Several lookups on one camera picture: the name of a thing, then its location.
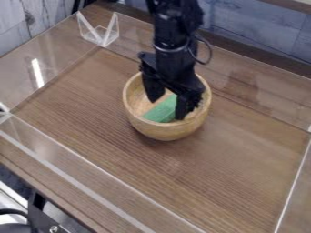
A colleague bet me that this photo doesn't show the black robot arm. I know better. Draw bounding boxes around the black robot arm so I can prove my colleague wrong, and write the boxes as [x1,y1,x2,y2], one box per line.
[139,0,206,120]

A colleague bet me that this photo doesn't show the green rectangular stick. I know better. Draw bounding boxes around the green rectangular stick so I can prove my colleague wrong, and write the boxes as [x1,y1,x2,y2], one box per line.
[142,95,178,123]

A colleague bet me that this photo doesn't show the black table frame leg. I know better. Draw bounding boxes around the black table frame leg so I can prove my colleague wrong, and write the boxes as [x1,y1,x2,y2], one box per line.
[29,191,79,233]

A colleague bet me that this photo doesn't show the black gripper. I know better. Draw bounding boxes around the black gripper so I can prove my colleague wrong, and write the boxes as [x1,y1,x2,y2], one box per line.
[139,46,206,120]

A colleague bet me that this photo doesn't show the wooden bowl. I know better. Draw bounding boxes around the wooden bowl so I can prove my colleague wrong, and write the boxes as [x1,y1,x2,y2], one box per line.
[123,73,213,141]

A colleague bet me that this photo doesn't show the clear acrylic enclosure wall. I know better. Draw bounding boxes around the clear acrylic enclosure wall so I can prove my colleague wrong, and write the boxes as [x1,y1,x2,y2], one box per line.
[0,103,205,233]

